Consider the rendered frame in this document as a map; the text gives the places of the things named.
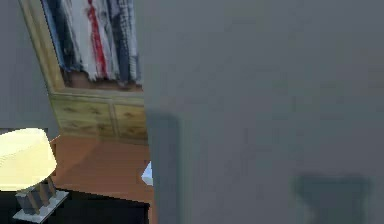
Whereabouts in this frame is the pale blue white object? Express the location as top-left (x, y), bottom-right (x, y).
top-left (140, 161), bottom-right (154, 187)

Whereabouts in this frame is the black table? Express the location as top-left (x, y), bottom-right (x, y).
top-left (0, 188), bottom-right (151, 224)

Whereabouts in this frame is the hanging clothes row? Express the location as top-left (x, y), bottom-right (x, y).
top-left (41, 0), bottom-right (142, 84)

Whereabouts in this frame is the light wooden wardrobe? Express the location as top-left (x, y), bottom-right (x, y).
top-left (18, 0), bottom-right (149, 146)

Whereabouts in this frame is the cream shade table lamp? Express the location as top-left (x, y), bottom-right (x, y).
top-left (0, 127), bottom-right (70, 224)

